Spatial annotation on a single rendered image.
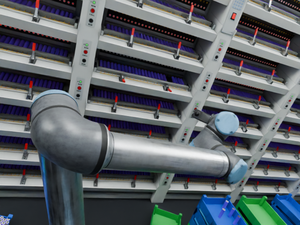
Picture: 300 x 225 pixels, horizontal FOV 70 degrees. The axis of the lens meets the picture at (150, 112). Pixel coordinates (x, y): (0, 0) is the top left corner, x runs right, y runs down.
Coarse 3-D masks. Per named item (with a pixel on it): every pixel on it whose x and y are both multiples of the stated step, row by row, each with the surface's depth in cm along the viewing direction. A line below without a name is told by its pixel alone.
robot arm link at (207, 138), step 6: (204, 132) 85; (210, 132) 83; (216, 132) 83; (198, 138) 85; (204, 138) 83; (210, 138) 83; (216, 138) 83; (222, 138) 83; (192, 144) 85; (198, 144) 84; (204, 144) 82; (210, 144) 80; (216, 144) 80
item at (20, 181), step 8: (0, 168) 129; (8, 168) 131; (16, 168) 133; (24, 168) 134; (32, 168) 136; (40, 168) 138; (0, 176) 128; (8, 176) 129; (16, 176) 131; (24, 176) 129; (32, 176) 134; (40, 176) 135; (0, 184) 125; (8, 184) 127; (16, 184) 128; (24, 184) 130; (32, 184) 131; (40, 184) 133
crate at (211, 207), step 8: (200, 200) 129; (208, 200) 132; (216, 200) 134; (224, 200) 136; (200, 208) 128; (208, 208) 130; (216, 208) 132; (208, 216) 120; (216, 216) 126; (224, 216) 128; (232, 216) 130; (240, 216) 124; (216, 224) 114; (224, 224) 122; (232, 224) 124; (240, 224) 124
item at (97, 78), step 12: (96, 60) 122; (132, 60) 129; (96, 72) 114; (180, 72) 140; (96, 84) 114; (108, 84) 115; (120, 84) 116; (132, 84) 118; (144, 84) 122; (192, 84) 133; (168, 96) 128; (180, 96) 129; (192, 96) 131
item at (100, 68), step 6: (108, 72) 116; (114, 72) 117; (120, 72) 118; (126, 72) 120; (126, 78) 119; (138, 78) 122; (144, 78) 122; (150, 78) 125; (156, 84) 125; (162, 84) 128; (168, 84) 128; (174, 84) 129; (180, 84) 132
